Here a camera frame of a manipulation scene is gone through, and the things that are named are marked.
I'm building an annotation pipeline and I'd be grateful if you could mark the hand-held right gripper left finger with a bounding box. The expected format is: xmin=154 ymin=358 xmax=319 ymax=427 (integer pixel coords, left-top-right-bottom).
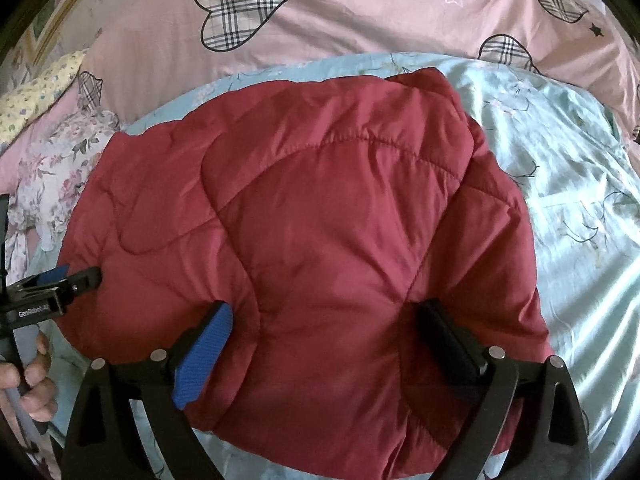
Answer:
xmin=62 ymin=299 xmax=235 ymax=480

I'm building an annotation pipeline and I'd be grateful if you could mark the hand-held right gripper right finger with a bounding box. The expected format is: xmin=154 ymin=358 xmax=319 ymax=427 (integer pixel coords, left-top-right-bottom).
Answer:
xmin=415 ymin=299 xmax=593 ymax=480

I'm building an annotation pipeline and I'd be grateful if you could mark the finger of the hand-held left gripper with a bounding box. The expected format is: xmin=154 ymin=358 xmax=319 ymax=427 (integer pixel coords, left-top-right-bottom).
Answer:
xmin=17 ymin=267 xmax=72 ymax=293
xmin=59 ymin=266 xmax=104 ymax=302

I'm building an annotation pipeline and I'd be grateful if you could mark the red quilted jacket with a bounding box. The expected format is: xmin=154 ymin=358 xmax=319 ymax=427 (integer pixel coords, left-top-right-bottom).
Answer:
xmin=59 ymin=66 xmax=557 ymax=480

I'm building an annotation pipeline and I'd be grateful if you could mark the person's left hand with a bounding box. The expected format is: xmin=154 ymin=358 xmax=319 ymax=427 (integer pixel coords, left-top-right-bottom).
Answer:
xmin=0 ymin=332 xmax=59 ymax=424

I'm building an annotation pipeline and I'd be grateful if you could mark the white floral cloth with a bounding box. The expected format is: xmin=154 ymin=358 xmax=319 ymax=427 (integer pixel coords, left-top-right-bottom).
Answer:
xmin=4 ymin=107 xmax=122 ymax=283

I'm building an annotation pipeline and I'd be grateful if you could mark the yellow floral pillow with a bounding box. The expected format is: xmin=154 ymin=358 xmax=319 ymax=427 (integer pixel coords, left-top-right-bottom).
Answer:
xmin=0 ymin=50 xmax=90 ymax=147

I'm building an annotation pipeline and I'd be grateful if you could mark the light blue floral bed sheet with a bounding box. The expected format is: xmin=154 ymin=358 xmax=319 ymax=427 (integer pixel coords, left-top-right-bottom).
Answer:
xmin=30 ymin=51 xmax=640 ymax=480

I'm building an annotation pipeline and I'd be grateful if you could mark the gold trimmed headboard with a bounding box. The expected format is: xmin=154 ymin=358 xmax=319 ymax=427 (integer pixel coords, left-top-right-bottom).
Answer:
xmin=17 ymin=0 xmax=118 ymax=58

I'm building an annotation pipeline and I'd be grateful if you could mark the pink duvet with plaid hearts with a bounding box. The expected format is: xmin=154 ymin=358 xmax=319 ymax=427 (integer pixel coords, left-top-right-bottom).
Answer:
xmin=0 ymin=0 xmax=640 ymax=143

